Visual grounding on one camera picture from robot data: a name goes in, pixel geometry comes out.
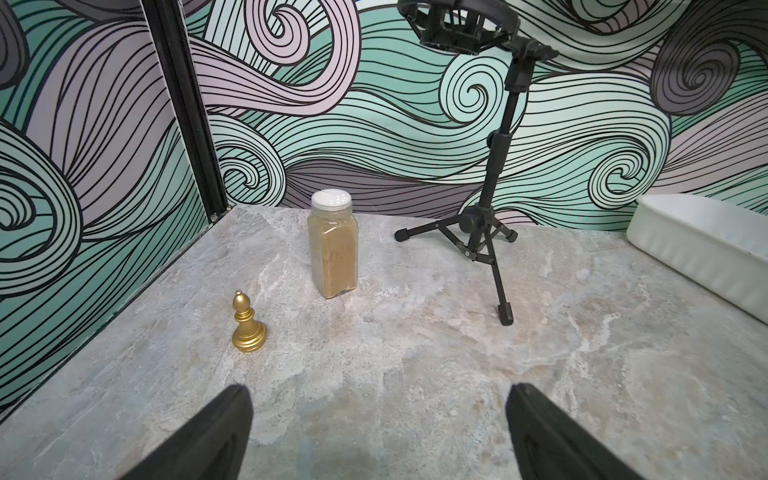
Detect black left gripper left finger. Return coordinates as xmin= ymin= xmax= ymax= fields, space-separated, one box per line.
xmin=123 ymin=384 xmax=253 ymax=479

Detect gold chess bishop piece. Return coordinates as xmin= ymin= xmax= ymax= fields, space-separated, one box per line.
xmin=232 ymin=290 xmax=268 ymax=353

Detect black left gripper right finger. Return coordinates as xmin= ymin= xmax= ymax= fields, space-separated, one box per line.
xmin=505 ymin=383 xmax=642 ymax=480

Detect spice jar with white lid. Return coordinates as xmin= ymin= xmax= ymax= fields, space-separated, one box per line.
xmin=307 ymin=189 xmax=359 ymax=299

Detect white plastic storage box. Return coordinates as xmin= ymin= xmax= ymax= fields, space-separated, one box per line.
xmin=626 ymin=194 xmax=767 ymax=322

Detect black tripod headphone stand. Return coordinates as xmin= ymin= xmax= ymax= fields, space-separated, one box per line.
xmin=394 ymin=0 xmax=559 ymax=326

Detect black vertical frame post left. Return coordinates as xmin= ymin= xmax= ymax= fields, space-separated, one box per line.
xmin=141 ymin=0 xmax=229 ymax=223

